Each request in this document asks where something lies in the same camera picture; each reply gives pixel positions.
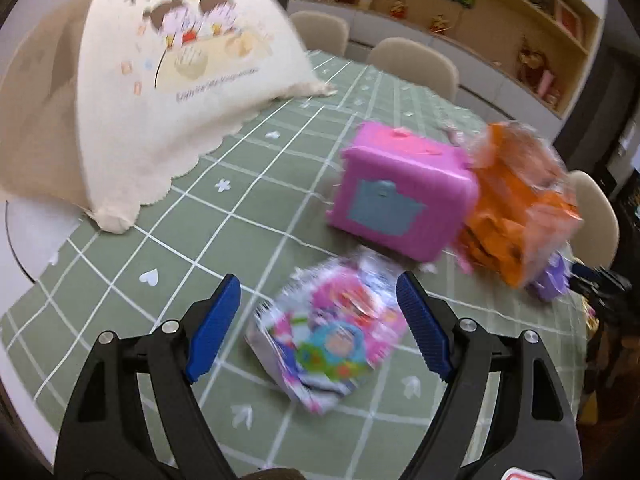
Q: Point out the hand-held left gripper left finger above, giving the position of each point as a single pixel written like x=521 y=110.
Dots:
x=215 y=330

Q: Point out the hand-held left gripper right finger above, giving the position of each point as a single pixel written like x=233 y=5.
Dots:
x=425 y=320

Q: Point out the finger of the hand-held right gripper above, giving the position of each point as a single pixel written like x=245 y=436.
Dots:
x=587 y=277

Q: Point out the purple toy scooter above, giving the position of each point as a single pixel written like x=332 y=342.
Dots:
x=550 y=282

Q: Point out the colourful cartoon snack packet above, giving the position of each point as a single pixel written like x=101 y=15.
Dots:
x=325 y=340

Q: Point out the beige dining chair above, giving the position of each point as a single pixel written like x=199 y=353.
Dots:
x=415 y=62
x=597 y=215
x=320 y=30

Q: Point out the orange plastic bag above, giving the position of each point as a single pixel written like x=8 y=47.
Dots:
x=520 y=200

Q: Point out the pink plastic toy box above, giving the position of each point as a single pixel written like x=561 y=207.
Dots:
x=400 y=185

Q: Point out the green checked tablecloth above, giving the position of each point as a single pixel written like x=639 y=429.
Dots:
x=250 y=185

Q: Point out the white round turntable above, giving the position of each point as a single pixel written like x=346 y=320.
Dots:
x=30 y=240

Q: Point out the cream printed food cover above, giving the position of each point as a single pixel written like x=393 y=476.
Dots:
x=150 y=85

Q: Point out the red seated figurine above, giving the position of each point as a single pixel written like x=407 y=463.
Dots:
x=398 y=10
x=440 y=23

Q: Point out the red picture frame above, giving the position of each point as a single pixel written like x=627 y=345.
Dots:
x=569 y=21

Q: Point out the wooden wall shelf cabinet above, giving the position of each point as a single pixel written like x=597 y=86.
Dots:
x=480 y=20

